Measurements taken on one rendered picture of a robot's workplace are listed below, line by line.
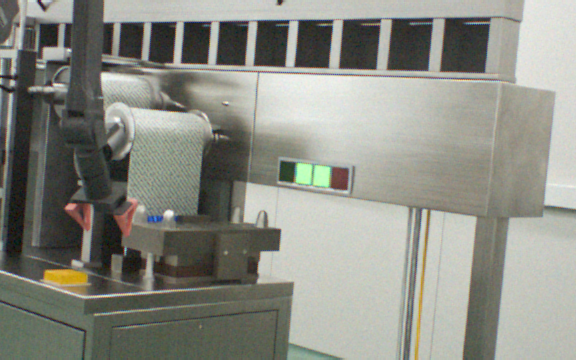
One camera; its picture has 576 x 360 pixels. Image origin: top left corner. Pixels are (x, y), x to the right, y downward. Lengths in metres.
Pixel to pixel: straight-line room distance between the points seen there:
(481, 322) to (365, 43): 0.75
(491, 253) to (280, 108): 0.67
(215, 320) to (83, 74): 0.75
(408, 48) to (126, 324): 0.94
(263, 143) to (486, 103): 0.69
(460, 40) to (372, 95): 0.24
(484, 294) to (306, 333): 3.37
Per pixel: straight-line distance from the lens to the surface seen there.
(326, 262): 5.55
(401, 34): 2.41
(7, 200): 2.72
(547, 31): 4.83
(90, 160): 2.02
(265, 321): 2.54
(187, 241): 2.38
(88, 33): 1.98
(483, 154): 2.19
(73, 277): 2.28
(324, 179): 2.45
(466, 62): 2.32
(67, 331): 2.26
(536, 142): 2.33
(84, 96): 1.98
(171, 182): 2.59
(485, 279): 2.38
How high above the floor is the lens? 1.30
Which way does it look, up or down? 3 degrees down
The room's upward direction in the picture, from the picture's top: 5 degrees clockwise
